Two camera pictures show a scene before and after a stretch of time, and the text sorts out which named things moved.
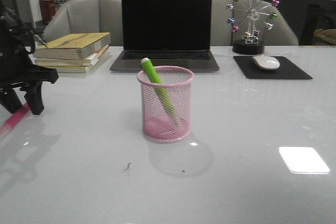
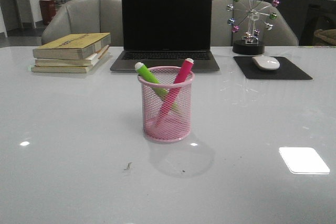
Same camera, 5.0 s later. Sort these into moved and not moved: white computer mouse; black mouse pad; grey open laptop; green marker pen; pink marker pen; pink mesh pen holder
Moved: green marker pen; pink marker pen
Not moved: black mouse pad; pink mesh pen holder; white computer mouse; grey open laptop
